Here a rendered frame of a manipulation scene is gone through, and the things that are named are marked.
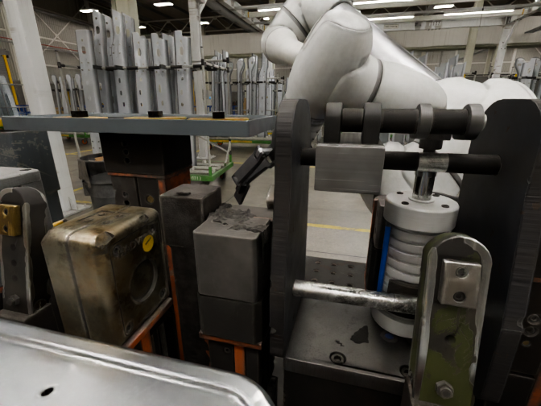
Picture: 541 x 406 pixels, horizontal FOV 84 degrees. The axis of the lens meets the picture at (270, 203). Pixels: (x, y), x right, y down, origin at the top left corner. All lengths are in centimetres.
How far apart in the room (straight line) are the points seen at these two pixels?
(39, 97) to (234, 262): 366
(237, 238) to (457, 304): 16
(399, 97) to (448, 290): 39
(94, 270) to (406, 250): 27
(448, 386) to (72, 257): 30
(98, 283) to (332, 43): 42
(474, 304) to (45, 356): 31
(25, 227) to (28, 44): 357
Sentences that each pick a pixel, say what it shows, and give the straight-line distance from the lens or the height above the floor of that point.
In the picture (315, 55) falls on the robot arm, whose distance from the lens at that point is 51.
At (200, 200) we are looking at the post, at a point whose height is 110.
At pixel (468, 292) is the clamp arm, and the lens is 23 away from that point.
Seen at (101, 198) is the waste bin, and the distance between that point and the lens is 296.
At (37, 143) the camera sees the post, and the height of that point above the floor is 112.
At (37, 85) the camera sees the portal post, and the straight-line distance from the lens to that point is 386.
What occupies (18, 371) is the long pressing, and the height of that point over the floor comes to 100.
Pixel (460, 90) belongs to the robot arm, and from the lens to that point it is 78.
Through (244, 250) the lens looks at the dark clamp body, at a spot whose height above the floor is 107.
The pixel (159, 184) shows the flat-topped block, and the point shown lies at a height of 107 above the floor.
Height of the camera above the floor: 119
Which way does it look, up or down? 19 degrees down
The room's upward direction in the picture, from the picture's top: straight up
